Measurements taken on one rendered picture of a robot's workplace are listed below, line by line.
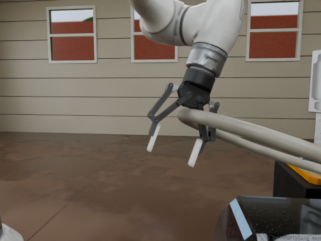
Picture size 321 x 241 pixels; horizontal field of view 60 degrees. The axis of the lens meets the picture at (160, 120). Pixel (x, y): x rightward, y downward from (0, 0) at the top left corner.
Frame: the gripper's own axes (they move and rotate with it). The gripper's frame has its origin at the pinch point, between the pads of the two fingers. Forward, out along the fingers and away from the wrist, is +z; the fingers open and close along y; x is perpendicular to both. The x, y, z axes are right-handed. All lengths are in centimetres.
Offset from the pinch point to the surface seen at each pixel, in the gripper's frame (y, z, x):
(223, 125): 3.9, -8.7, -14.9
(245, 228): 45, 20, 30
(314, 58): 94, -84, 97
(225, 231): 43, 26, 40
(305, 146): 15.8, -9.7, -23.2
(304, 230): 62, 12, 22
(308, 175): 110, -10, 87
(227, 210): 48, 20, 52
